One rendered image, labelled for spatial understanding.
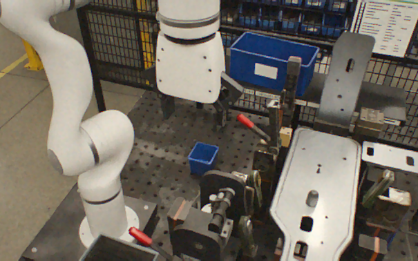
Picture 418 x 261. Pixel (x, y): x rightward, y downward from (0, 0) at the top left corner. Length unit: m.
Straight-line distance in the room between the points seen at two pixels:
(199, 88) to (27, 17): 0.42
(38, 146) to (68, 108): 2.05
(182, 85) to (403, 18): 1.08
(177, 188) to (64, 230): 0.45
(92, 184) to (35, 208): 1.49
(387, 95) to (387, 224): 0.56
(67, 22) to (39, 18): 2.63
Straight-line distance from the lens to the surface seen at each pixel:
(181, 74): 0.56
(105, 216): 1.16
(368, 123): 1.35
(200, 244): 0.81
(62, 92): 0.93
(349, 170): 1.23
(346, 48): 1.25
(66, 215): 1.37
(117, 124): 1.01
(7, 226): 2.53
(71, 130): 0.94
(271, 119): 1.08
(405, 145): 1.81
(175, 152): 1.65
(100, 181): 1.08
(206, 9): 0.51
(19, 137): 3.12
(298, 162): 1.21
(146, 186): 1.53
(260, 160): 1.17
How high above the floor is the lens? 1.83
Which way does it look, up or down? 40 degrees down
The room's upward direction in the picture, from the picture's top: straight up
